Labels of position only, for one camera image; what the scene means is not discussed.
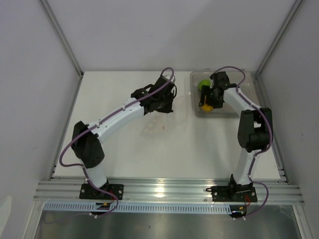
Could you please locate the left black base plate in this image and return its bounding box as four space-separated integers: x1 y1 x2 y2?
79 184 124 200

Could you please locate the aluminium mounting rail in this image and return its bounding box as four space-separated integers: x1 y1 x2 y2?
33 178 305 205

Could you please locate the round green lime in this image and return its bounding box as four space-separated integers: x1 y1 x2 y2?
198 79 211 92

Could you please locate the orange fruit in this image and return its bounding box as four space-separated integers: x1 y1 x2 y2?
201 105 214 113

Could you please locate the left aluminium frame post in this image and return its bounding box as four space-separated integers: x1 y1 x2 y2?
38 0 84 77

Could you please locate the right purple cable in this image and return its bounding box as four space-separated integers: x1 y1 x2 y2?
210 66 273 221

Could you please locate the slotted white cable duct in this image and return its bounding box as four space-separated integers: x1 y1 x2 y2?
43 201 231 215

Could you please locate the clear zip top bag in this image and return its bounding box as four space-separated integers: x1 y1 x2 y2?
141 94 190 136

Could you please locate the purple cable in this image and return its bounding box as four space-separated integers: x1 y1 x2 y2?
59 67 175 220
210 66 273 221

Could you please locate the aluminium frame post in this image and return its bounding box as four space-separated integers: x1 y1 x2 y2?
256 0 305 75
38 0 84 77

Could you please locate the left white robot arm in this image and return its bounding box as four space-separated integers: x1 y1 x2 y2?
71 75 177 199

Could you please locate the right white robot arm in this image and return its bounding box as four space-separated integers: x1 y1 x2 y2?
199 72 273 201

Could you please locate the clear plastic food container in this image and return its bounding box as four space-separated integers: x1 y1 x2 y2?
189 67 260 118

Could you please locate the right aluminium frame post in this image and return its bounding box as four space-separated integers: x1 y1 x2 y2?
256 0 305 75

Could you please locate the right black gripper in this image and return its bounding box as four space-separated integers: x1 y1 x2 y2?
198 86 223 109

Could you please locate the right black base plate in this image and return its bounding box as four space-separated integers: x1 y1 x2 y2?
205 185 257 203

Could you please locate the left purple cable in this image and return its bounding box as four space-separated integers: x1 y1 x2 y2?
59 67 175 220

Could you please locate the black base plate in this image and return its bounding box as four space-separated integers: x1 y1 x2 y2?
79 184 124 200
205 185 257 203

